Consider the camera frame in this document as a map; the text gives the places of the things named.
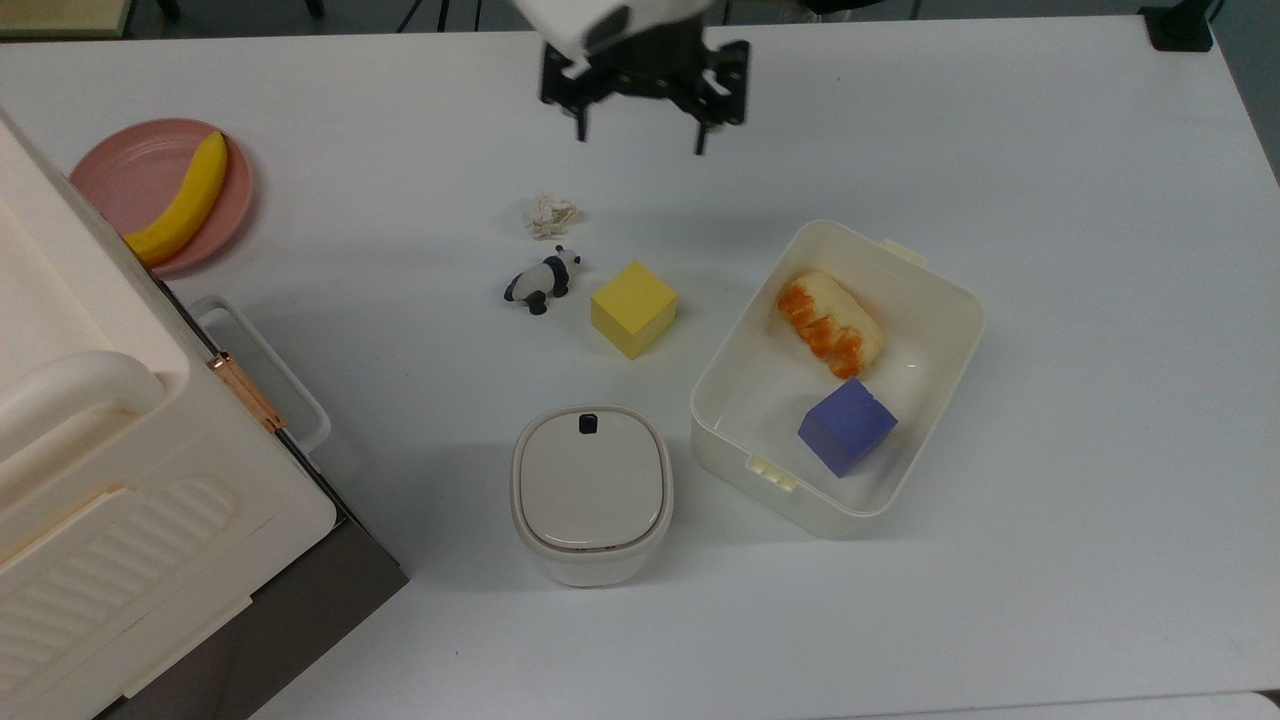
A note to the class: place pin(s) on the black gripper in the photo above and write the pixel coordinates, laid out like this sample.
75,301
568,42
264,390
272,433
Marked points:
650,62

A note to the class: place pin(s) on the orange glazed bread loaf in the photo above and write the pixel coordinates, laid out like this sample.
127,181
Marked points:
830,325

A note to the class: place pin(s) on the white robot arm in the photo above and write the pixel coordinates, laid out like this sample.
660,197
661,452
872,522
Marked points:
610,18

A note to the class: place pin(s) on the cream plastic basket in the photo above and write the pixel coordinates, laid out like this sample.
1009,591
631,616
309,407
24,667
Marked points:
740,420

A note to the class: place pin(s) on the crumpled beige paper ball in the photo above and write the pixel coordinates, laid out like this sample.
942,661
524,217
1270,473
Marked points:
552,216

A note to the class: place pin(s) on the yellow cube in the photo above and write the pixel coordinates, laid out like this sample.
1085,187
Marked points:
633,305

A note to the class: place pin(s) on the panda toy figure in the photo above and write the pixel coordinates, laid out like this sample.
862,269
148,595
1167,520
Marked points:
542,280

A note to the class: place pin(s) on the purple cube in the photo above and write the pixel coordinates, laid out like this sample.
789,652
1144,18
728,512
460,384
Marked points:
848,428

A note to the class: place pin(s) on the white lidded bin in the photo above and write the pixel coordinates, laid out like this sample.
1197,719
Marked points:
592,482

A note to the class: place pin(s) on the yellow banana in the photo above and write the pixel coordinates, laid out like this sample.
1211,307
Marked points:
190,200

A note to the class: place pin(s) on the pink plate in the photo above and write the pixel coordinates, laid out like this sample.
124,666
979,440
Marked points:
130,180

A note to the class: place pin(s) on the black table clamp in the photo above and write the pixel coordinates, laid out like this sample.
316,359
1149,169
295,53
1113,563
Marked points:
1180,28

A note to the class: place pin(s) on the wooden desk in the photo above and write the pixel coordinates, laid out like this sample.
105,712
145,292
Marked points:
60,16

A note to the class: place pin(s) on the large cream storage box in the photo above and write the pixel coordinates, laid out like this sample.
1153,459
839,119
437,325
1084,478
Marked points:
110,480

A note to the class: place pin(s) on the white clear plastic frame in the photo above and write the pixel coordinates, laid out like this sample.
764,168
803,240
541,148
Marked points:
300,400

